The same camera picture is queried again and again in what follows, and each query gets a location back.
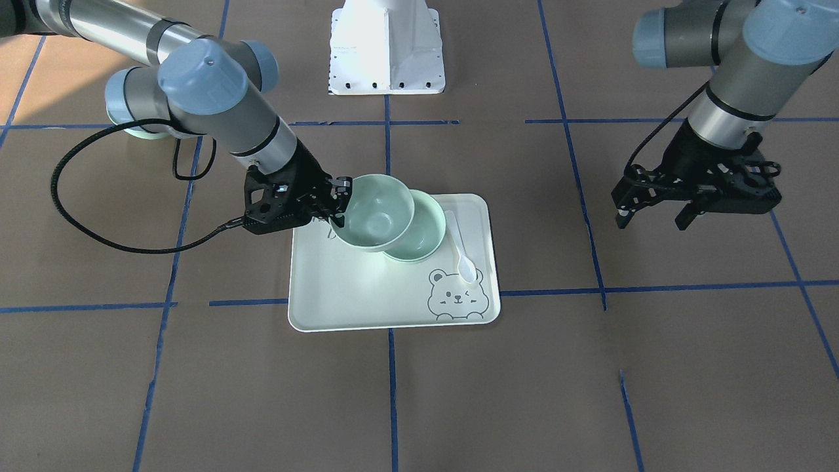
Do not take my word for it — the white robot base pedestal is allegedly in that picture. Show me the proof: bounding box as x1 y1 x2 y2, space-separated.
328 1 446 96

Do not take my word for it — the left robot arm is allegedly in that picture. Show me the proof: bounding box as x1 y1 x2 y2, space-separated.
611 1 838 230

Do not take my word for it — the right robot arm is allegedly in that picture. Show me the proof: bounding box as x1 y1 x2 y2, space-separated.
2 1 353 234

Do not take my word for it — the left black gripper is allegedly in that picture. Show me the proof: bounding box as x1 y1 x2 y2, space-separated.
611 123 782 231

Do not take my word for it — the white plastic spoon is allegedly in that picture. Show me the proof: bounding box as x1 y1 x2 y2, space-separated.
444 210 478 285

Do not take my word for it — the cream bear serving tray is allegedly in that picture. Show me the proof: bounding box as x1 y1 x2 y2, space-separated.
288 193 501 332

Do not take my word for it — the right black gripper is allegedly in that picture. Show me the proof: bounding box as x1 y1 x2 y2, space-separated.
243 141 353 234

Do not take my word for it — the green bowl on tray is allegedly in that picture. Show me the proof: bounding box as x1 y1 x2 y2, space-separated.
384 250 438 265

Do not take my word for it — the green bowl with ice cubes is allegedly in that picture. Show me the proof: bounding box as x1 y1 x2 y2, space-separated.
124 125 173 140

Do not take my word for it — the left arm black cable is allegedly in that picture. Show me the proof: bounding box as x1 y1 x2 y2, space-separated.
623 82 712 187

